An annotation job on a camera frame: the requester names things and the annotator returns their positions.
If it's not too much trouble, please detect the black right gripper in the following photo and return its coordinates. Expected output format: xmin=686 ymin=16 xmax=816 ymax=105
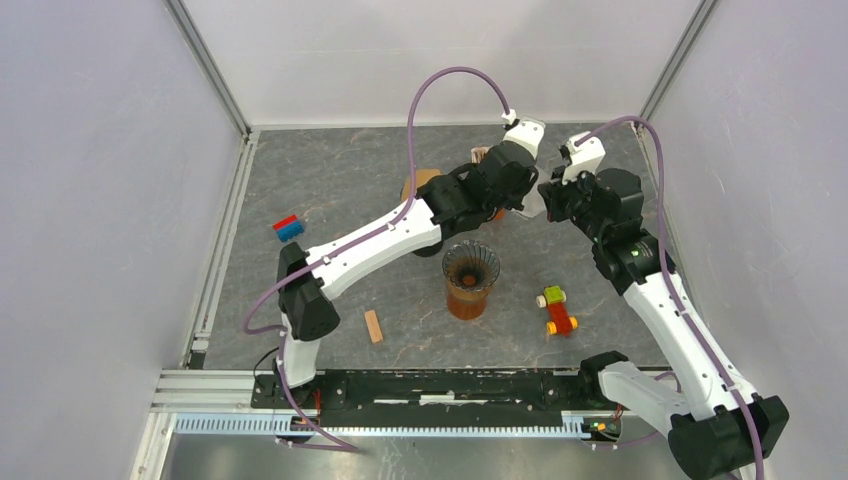
xmin=539 ymin=162 xmax=607 ymax=243

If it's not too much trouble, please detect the brown paper coffee filter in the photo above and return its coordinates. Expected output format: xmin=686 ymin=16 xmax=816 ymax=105
xmin=400 ymin=168 xmax=442 ymax=202

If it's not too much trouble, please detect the orange glass carafe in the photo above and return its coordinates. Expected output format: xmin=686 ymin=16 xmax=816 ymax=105
xmin=446 ymin=292 xmax=489 ymax=321

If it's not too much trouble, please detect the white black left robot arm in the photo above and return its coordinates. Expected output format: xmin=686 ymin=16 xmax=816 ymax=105
xmin=275 ymin=140 xmax=539 ymax=408

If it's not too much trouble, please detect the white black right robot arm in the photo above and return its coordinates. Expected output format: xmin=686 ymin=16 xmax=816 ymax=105
xmin=538 ymin=167 xmax=790 ymax=479

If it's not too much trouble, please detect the orange coffee filter box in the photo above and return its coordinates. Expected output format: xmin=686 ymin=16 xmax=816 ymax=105
xmin=471 ymin=147 xmax=489 ymax=164

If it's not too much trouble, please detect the colourful toy car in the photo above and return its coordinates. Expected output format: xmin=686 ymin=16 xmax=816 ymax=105
xmin=535 ymin=285 xmax=578 ymax=337

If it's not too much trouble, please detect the small wooden block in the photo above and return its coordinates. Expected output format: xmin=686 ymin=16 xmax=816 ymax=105
xmin=364 ymin=310 xmax=384 ymax=344

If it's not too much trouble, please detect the red blue small object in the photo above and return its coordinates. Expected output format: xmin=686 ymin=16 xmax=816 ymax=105
xmin=272 ymin=214 xmax=305 ymax=243

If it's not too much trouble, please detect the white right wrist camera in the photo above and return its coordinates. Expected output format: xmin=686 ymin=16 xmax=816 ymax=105
xmin=561 ymin=131 xmax=606 ymax=185

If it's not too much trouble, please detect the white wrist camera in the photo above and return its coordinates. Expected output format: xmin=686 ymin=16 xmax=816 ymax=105
xmin=561 ymin=131 xmax=606 ymax=185
xmin=503 ymin=117 xmax=546 ymax=160

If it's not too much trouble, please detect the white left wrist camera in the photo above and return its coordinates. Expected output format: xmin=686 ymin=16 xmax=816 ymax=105
xmin=503 ymin=117 xmax=546 ymax=160

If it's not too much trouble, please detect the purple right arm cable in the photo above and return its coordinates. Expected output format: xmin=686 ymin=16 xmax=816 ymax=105
xmin=574 ymin=115 xmax=766 ymax=480

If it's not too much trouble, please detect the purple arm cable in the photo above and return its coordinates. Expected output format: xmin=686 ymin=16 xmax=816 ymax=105
xmin=241 ymin=66 xmax=519 ymax=453
xmin=574 ymin=115 xmax=766 ymax=480

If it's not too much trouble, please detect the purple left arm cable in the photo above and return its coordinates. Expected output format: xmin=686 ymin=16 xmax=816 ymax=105
xmin=241 ymin=66 xmax=519 ymax=453

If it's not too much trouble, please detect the grey slotted cable duct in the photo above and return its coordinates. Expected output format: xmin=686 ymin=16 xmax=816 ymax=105
xmin=173 ymin=413 xmax=621 ymax=439

